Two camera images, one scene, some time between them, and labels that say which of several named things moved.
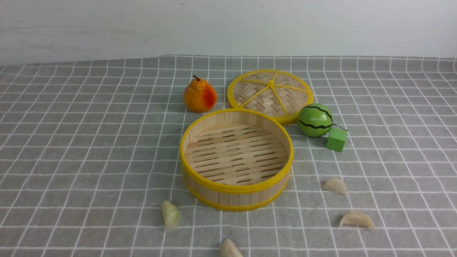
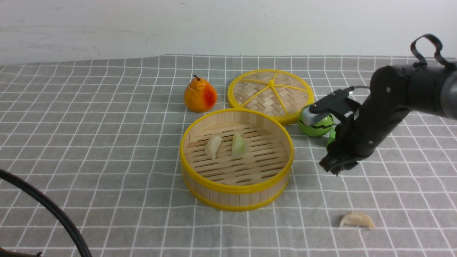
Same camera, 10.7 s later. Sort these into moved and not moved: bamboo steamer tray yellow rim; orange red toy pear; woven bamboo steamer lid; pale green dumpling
Moved: pale green dumpling
Not moved: woven bamboo steamer lid; bamboo steamer tray yellow rim; orange red toy pear
